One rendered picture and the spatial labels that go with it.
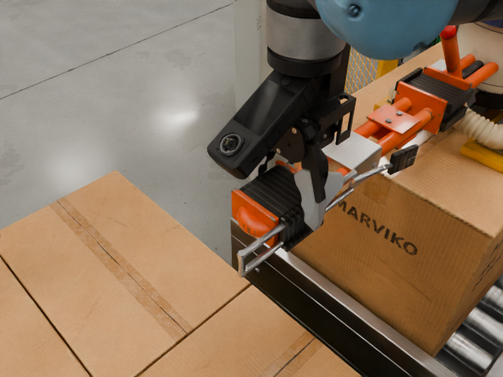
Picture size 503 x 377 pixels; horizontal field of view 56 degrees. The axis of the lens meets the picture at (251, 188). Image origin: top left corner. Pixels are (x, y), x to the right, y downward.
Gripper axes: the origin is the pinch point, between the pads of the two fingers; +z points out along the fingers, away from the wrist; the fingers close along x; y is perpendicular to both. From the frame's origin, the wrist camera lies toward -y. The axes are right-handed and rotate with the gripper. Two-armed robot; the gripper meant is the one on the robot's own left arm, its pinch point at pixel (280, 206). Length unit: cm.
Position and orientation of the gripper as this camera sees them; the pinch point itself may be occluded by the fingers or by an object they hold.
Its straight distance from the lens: 57.8
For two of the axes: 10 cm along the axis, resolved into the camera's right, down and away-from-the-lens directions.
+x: -6.9, -4.9, 5.3
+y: 7.2, -4.7, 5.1
